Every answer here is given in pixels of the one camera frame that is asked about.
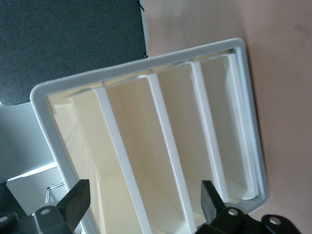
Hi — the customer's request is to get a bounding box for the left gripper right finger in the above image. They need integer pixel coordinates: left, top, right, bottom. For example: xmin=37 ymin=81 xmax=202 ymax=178
xmin=198 ymin=179 xmax=246 ymax=234

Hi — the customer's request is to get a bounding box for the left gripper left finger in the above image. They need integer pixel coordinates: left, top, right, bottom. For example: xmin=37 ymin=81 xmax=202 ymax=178
xmin=33 ymin=179 xmax=91 ymax=234

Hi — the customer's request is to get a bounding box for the white drawer cabinet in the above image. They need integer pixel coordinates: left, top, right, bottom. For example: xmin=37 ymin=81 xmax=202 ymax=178
xmin=29 ymin=37 xmax=271 ymax=234

